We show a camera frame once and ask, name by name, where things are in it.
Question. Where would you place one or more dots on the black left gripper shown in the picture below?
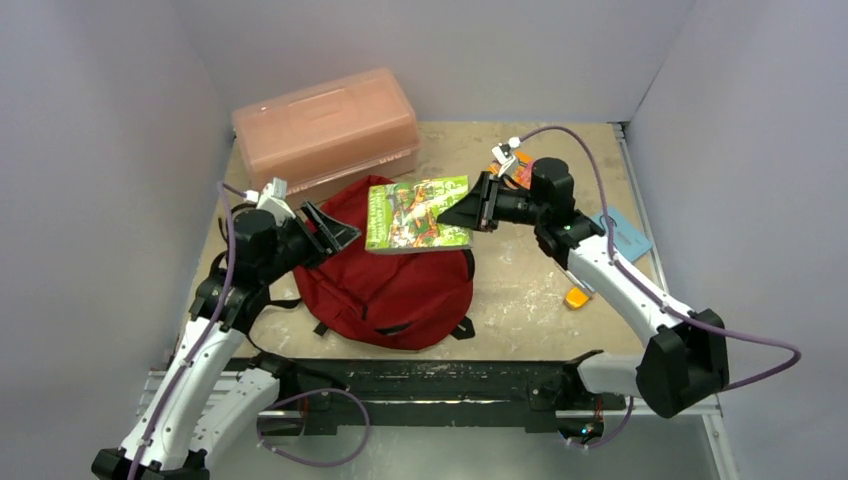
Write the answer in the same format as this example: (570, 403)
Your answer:
(329, 234)

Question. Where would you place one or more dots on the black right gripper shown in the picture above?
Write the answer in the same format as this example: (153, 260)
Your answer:
(492, 203)

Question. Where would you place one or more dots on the Roald Dahl Charlie paperback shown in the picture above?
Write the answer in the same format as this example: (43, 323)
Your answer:
(520, 171)

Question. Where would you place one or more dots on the green Treehouse paperback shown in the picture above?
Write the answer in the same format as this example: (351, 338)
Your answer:
(403, 217)

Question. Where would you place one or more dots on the red backpack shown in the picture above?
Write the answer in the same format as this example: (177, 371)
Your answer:
(400, 301)

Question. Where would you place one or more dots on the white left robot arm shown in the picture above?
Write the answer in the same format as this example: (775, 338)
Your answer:
(180, 435)

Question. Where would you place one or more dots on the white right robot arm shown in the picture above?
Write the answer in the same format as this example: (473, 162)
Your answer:
(685, 357)

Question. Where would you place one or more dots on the translucent pink storage box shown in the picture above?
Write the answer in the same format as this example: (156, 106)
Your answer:
(323, 138)

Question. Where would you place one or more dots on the white pencil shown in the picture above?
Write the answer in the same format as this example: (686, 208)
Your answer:
(577, 284)

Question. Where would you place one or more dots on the orange eraser block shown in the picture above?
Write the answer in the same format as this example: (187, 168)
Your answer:
(576, 298)

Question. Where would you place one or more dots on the light blue notebook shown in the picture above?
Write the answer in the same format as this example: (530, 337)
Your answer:
(629, 240)

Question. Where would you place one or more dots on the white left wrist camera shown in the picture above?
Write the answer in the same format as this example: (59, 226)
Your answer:
(272, 199)

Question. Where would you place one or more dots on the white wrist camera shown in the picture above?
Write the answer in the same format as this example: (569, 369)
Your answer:
(272, 199)
(505, 158)

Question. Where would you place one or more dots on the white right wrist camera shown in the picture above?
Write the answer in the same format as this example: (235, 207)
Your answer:
(505, 158)

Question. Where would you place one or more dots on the aluminium frame rail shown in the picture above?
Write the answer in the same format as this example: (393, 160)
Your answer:
(657, 267)

